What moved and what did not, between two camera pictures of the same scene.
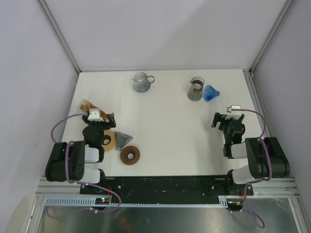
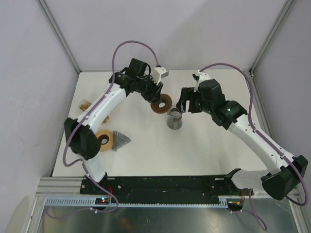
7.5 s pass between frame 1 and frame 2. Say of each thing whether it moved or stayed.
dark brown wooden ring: moved
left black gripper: moved
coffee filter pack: stayed
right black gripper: moved
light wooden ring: stayed
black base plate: stayed
